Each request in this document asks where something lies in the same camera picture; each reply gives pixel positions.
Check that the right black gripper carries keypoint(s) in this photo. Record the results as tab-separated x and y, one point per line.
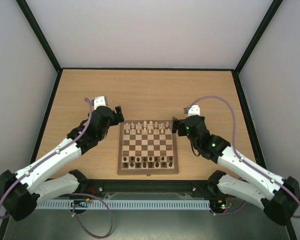
176	126

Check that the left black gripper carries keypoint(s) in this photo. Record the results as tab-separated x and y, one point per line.
118	110

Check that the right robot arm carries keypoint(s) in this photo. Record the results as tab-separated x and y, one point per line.
278	197

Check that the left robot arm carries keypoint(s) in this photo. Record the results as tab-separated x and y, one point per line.
23	190

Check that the wooden chess board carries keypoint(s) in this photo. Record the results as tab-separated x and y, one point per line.
140	145

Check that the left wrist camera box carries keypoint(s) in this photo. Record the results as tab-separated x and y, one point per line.
100	101

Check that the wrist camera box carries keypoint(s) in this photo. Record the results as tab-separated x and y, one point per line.
192	110
100	101

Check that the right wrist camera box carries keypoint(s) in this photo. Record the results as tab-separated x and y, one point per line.
192	110

